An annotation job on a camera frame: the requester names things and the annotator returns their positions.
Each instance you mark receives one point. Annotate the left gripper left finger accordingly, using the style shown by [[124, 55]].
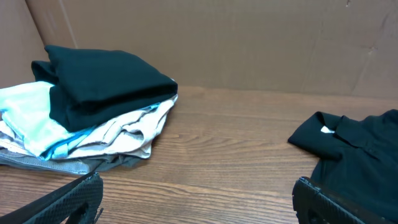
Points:
[[75, 203]]

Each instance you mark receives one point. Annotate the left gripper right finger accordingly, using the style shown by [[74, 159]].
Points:
[[314, 203]]

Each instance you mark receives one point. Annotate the black polo shirt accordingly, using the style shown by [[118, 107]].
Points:
[[358, 159]]

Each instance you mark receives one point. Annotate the folded grey garment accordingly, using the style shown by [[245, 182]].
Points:
[[79, 166]]

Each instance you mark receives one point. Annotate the folded beige garment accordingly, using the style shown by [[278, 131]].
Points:
[[130, 133]]

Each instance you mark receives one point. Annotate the folded light blue garment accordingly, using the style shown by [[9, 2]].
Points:
[[28, 115]]

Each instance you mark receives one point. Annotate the folded black garment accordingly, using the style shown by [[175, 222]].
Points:
[[90, 87]]

